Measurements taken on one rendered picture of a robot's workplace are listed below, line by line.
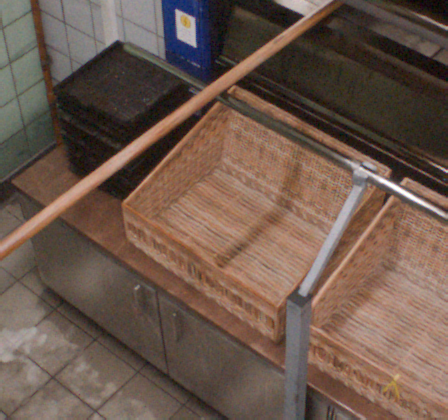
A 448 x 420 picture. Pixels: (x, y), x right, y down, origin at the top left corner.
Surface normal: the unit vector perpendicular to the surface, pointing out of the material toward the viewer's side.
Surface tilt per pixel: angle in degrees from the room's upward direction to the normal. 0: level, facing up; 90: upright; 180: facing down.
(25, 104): 90
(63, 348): 0
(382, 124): 70
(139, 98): 0
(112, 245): 0
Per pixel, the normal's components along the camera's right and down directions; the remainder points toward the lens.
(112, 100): 0.01, -0.70
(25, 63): 0.78, 0.45
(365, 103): -0.58, 0.29
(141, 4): -0.62, 0.55
